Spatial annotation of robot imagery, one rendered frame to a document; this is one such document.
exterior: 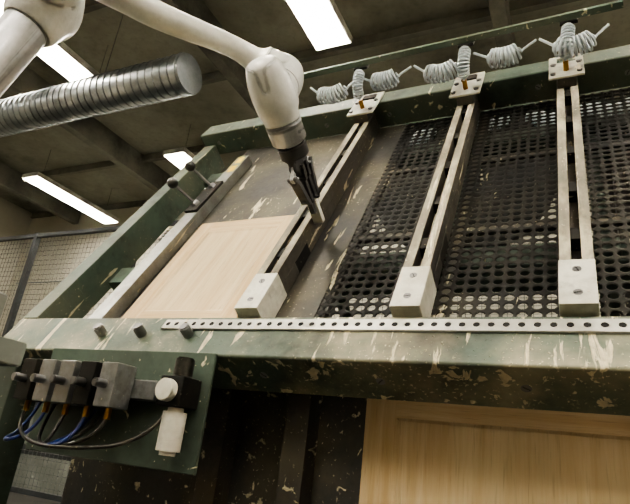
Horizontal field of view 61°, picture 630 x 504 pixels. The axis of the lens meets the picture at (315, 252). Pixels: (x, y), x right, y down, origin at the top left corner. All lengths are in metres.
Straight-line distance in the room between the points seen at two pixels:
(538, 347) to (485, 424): 0.27
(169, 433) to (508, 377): 0.64
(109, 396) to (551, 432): 0.87
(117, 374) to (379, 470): 0.58
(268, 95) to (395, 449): 0.83
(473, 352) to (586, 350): 0.17
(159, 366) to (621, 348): 0.89
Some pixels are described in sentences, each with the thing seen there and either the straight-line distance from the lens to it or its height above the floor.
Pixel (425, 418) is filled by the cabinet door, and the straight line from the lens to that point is 1.22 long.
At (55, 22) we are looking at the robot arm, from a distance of 1.47.
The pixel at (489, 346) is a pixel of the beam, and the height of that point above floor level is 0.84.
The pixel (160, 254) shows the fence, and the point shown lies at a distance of 1.71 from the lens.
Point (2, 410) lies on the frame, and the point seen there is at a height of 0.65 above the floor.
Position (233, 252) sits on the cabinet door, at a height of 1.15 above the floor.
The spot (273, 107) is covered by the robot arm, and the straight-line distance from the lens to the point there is 1.30.
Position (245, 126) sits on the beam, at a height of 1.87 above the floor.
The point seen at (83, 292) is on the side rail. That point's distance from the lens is 1.83.
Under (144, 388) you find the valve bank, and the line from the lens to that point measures 1.21.
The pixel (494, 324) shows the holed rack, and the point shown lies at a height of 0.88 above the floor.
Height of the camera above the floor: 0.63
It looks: 21 degrees up
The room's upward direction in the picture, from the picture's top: 7 degrees clockwise
